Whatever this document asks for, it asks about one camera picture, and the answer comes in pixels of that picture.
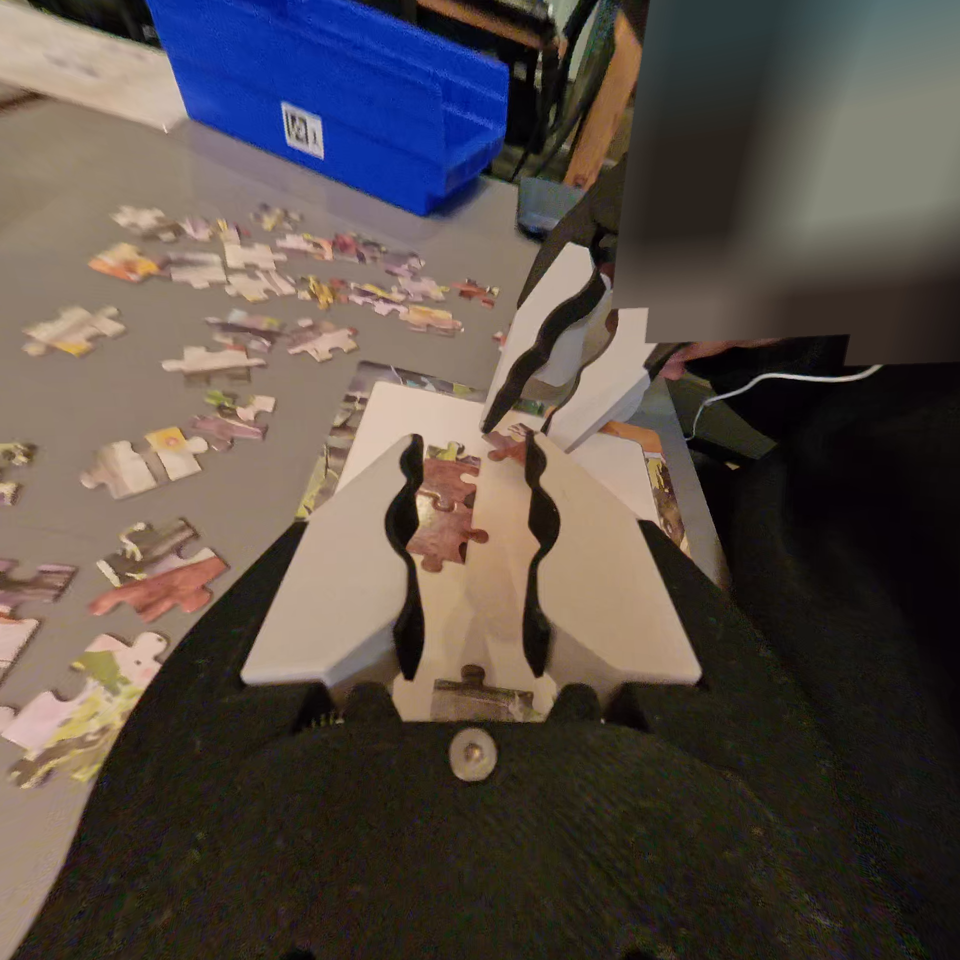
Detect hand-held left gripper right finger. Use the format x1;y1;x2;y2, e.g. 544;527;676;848
523;433;704;690

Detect person in black jacket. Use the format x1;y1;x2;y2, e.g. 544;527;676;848
660;337;960;960

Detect person's right hand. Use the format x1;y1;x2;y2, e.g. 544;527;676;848
663;337;783;381

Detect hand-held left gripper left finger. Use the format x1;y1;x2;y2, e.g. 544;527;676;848
240;433;427;689

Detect brown and yellow puzzle piece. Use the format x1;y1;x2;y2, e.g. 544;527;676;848
486;423;537;466

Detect assembled grey puzzle section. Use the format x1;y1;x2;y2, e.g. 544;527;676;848
431;663;540;723

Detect printed frame puzzle tray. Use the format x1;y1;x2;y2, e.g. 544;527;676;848
294;360;689;725

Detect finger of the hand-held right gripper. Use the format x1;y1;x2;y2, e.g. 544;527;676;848
478;241;615;436
540;307;661;455

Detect dark grey box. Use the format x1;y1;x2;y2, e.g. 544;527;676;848
516;178;594;235

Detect blue plastic bin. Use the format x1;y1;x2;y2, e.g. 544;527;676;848
146;0;511;219

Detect brown and green puzzle piece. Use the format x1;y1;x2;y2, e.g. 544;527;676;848
416;442;481;519

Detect plain brown puzzle piece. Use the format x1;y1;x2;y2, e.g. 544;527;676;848
405;510;490;573

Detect scattered loose puzzle pieces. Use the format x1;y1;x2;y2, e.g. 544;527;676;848
0;204;502;790

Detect white cable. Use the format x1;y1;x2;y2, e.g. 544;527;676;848
690;363;885;444

